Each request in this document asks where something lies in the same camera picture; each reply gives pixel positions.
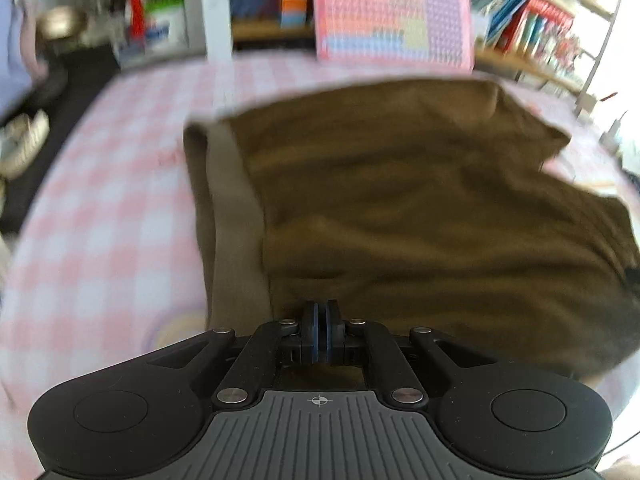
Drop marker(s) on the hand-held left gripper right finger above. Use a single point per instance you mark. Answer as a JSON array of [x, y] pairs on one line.
[[330, 332]]

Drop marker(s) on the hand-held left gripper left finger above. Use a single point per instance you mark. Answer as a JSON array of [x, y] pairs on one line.
[[311, 332]]

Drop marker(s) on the brown garment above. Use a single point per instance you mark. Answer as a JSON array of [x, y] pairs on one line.
[[400, 210]]

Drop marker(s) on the pink checked printed mat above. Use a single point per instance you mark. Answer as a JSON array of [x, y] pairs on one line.
[[110, 220]]

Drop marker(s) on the pink learning tablet toy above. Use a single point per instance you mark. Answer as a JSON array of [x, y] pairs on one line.
[[390, 20]]

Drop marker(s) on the wooden shelf board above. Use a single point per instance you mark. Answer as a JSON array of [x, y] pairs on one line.
[[520, 62]]

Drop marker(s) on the white plastic jar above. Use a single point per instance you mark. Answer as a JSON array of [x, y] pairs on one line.
[[167, 30]]

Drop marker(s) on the black side table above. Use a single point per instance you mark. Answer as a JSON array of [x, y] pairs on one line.
[[75, 90]]

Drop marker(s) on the white wristwatch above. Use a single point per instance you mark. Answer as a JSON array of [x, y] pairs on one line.
[[22, 142]]

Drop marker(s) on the row of colourful books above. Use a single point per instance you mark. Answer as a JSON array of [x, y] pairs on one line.
[[525, 20]]

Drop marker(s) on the red tassel ornament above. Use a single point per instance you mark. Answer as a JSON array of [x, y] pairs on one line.
[[136, 5]]

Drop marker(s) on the brass bowl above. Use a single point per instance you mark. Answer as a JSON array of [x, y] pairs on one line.
[[62, 22]]

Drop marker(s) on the pale pink cloth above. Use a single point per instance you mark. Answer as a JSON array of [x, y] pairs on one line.
[[31, 45]]

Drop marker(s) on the lavender cloth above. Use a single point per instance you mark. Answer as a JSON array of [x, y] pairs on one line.
[[10, 50]]

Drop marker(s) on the white shelf post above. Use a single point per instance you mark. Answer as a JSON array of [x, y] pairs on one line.
[[217, 10]]

